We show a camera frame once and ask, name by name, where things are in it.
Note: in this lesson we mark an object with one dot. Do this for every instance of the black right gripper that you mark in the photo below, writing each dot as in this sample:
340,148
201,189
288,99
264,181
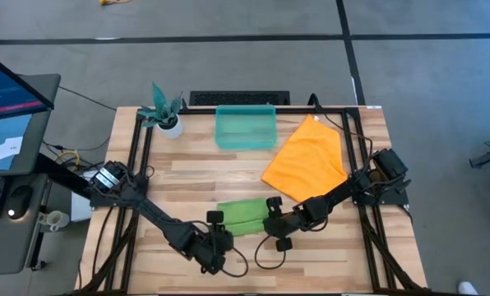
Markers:
288,222

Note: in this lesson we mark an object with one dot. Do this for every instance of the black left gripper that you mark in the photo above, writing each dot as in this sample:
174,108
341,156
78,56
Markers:
215,251

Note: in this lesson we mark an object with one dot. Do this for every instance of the green microfiber towel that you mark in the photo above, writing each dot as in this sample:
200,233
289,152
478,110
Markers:
245,214

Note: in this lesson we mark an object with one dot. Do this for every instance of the orange microfiber towel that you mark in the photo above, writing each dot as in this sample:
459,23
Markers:
306,160

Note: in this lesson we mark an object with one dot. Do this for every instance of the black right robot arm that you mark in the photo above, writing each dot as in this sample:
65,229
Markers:
335,196

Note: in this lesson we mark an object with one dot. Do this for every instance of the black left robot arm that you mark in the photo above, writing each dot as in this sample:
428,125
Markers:
158,218

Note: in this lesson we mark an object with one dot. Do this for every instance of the teal plastic basket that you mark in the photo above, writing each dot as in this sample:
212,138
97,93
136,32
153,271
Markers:
245,127

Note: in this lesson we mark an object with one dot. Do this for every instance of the snake plant in white pot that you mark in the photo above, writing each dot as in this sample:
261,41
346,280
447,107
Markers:
169,128

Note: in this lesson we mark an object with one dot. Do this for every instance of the white box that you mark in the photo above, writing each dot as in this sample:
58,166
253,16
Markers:
80,207

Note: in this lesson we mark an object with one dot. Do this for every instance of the white table sticker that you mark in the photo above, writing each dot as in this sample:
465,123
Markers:
373,107

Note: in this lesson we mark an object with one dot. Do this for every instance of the white cup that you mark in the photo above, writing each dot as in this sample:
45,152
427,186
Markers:
56,220

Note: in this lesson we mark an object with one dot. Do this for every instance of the person's white shoe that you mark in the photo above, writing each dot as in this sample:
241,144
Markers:
468,288

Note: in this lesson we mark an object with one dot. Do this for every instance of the grey computer desk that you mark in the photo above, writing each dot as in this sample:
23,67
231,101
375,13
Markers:
43,135

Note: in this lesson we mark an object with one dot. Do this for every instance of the black computer mouse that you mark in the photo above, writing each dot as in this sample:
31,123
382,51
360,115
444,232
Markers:
19,199

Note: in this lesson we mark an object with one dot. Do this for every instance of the white paper note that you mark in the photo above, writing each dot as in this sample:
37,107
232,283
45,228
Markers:
8,148

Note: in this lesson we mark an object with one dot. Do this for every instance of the computer monitor with blue screen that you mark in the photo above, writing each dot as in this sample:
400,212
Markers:
6,90

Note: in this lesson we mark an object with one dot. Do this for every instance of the black aluminium table frame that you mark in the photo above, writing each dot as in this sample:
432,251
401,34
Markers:
290,110

